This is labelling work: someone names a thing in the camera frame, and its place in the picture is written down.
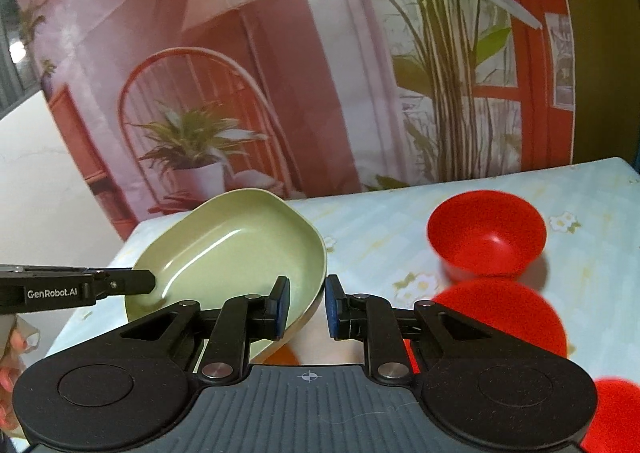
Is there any pink plate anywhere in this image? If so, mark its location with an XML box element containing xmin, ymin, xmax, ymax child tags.
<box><xmin>292</xmin><ymin>318</ymin><xmax>369</xmax><ymax>367</ymax></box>

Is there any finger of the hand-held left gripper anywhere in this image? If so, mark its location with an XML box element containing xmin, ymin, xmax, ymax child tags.
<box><xmin>93</xmin><ymin>269</ymin><xmax>157</xmax><ymax>299</ymax></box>

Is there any person's left hand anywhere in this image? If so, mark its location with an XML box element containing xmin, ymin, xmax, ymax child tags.
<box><xmin>0</xmin><ymin>316</ymin><xmax>41</xmax><ymax>440</ymax></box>

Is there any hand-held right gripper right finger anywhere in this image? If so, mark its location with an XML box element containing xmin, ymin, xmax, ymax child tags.
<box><xmin>325</xmin><ymin>275</ymin><xmax>506</xmax><ymax>382</ymax></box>

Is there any light blue floral tablecloth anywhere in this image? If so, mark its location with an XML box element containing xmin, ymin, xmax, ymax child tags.
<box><xmin>47</xmin><ymin>156</ymin><xmax>640</xmax><ymax>453</ymax></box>

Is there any orange plate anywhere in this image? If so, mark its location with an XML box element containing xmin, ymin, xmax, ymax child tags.
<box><xmin>260</xmin><ymin>347</ymin><xmax>302</xmax><ymax>367</ymax></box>

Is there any light green plate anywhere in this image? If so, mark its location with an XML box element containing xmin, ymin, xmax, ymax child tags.
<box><xmin>123</xmin><ymin>188</ymin><xmax>329</xmax><ymax>364</ymax></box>

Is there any printed room backdrop cloth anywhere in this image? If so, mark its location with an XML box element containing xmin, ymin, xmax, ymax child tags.
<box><xmin>12</xmin><ymin>0</ymin><xmax>577</xmax><ymax>242</ymax></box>

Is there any red bowl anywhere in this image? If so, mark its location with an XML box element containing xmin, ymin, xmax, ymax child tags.
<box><xmin>426</xmin><ymin>190</ymin><xmax>547</xmax><ymax>282</ymax></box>
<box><xmin>403</xmin><ymin>278</ymin><xmax>569</xmax><ymax>375</ymax></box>
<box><xmin>584</xmin><ymin>377</ymin><xmax>640</xmax><ymax>453</ymax></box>

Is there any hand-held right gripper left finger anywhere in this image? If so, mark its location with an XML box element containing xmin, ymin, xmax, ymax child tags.
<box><xmin>120</xmin><ymin>276</ymin><xmax>291</xmax><ymax>384</ymax></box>

